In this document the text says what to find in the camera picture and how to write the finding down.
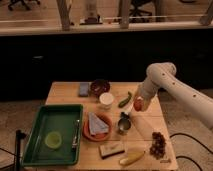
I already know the white paper cup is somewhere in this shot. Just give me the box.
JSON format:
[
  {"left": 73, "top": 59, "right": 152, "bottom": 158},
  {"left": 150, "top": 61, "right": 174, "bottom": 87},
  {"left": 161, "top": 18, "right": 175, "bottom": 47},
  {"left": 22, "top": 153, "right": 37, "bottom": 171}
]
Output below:
[{"left": 99, "top": 92, "right": 114, "bottom": 109}]

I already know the black office chair right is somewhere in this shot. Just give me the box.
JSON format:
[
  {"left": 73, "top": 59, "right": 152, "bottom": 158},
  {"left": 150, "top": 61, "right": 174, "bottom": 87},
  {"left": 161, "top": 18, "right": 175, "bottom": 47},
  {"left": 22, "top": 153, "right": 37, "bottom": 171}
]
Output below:
[{"left": 129, "top": 0, "right": 165, "bottom": 23}]

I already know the wooden table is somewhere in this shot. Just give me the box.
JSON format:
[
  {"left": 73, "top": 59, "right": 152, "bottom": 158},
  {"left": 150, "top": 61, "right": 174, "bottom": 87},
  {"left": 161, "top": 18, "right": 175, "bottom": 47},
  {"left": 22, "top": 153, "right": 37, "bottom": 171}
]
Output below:
[{"left": 38, "top": 82, "right": 178, "bottom": 171}]

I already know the black tripod stand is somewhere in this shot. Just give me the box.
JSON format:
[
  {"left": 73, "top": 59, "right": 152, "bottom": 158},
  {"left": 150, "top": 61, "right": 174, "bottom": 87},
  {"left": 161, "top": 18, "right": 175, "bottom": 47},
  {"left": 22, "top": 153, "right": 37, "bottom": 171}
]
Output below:
[{"left": 0, "top": 129, "right": 28, "bottom": 171}]

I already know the blue sponge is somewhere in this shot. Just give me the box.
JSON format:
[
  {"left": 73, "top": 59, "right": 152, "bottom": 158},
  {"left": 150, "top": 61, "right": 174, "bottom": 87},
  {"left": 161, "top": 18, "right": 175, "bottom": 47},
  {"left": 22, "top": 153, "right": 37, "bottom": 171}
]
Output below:
[{"left": 78, "top": 82, "right": 89, "bottom": 97}]

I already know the metal fork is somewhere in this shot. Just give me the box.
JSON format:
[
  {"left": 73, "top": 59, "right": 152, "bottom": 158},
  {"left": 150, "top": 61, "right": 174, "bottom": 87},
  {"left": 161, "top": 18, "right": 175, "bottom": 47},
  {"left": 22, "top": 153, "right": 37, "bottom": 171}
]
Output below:
[{"left": 72, "top": 120, "right": 80, "bottom": 149}]

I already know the brown grape bunch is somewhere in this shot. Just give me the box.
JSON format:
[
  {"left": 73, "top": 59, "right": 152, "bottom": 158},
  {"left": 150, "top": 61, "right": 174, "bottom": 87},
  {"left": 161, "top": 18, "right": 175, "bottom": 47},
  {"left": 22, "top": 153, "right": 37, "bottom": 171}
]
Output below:
[{"left": 149, "top": 132, "right": 166, "bottom": 159}]

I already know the black office chair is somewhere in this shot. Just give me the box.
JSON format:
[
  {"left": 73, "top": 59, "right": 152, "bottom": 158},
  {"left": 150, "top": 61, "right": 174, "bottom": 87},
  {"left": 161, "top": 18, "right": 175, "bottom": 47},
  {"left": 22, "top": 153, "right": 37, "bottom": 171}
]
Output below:
[
  {"left": 129, "top": 0, "right": 165, "bottom": 23},
  {"left": 7, "top": 0, "right": 41, "bottom": 11}
]

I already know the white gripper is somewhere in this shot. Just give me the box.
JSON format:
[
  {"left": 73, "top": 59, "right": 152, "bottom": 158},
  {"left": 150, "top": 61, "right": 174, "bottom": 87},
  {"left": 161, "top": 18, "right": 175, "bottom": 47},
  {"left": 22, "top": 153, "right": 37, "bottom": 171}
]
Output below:
[{"left": 134, "top": 82, "right": 156, "bottom": 111}]

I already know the green plastic tray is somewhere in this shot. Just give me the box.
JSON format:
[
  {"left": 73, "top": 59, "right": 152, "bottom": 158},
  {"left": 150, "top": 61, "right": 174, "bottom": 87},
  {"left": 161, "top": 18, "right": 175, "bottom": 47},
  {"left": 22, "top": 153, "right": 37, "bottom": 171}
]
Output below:
[{"left": 22, "top": 104, "right": 83, "bottom": 167}]

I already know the green cucumber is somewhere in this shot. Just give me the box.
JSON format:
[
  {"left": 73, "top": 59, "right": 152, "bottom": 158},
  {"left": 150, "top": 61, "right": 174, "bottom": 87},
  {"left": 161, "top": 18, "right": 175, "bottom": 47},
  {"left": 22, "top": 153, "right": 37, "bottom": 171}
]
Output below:
[{"left": 118, "top": 92, "right": 132, "bottom": 108}]

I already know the wooden block brush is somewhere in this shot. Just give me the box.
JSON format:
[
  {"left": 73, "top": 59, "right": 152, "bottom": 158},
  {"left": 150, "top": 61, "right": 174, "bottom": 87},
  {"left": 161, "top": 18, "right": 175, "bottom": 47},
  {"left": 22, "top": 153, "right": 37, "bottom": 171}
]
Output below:
[{"left": 99, "top": 141, "right": 125, "bottom": 159}]

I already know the red orange apple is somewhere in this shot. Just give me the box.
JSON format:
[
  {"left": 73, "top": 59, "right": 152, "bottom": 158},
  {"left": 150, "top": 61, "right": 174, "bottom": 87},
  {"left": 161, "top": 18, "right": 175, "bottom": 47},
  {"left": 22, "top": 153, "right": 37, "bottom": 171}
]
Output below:
[{"left": 133, "top": 99, "right": 143, "bottom": 111}]

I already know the grey folded cloth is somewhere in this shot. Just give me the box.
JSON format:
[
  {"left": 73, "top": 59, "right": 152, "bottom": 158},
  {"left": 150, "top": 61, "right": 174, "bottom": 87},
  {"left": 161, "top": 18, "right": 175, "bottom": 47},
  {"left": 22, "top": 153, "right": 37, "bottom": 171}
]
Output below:
[{"left": 88, "top": 113, "right": 109, "bottom": 135}]

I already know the dark brown bowl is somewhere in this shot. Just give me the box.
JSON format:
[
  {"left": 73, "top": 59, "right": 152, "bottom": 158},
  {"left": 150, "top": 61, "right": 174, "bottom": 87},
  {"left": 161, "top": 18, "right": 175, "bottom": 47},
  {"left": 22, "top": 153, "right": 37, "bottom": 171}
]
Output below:
[{"left": 89, "top": 79, "right": 110, "bottom": 97}]

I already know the black office chair left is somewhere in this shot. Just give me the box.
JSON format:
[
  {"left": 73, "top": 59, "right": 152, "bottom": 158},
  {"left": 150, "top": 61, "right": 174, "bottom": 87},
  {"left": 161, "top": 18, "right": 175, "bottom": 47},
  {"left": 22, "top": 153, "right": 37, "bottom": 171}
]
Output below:
[{"left": 7, "top": 0, "right": 41, "bottom": 11}]

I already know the steel measuring cup white handle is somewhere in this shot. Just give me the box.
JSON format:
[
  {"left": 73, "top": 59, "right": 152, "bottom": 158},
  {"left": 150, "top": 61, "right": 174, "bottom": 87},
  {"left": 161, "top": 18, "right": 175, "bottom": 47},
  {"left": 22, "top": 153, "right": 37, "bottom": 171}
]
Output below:
[{"left": 117, "top": 103, "right": 134, "bottom": 135}]

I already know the green small cup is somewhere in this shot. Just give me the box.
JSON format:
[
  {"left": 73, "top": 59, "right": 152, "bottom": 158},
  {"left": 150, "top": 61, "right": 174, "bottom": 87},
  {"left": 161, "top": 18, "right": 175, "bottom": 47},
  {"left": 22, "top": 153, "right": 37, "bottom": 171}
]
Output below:
[{"left": 44, "top": 131, "right": 62, "bottom": 149}]

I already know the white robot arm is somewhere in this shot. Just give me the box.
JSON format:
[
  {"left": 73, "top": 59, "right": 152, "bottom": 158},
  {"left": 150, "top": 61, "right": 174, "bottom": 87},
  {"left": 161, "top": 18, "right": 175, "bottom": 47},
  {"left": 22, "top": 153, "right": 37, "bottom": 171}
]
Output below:
[{"left": 133, "top": 62, "right": 213, "bottom": 131}]

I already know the black cable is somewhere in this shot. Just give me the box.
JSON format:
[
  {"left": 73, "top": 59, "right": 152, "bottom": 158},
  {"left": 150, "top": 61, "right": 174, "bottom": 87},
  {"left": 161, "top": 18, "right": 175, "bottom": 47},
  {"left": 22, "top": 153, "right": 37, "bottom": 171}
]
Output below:
[{"left": 169, "top": 132, "right": 213, "bottom": 171}]

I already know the orange plate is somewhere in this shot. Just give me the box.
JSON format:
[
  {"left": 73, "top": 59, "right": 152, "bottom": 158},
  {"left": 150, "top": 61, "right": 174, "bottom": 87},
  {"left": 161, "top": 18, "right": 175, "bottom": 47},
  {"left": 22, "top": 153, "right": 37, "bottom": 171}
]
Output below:
[{"left": 82, "top": 114, "right": 112, "bottom": 142}]

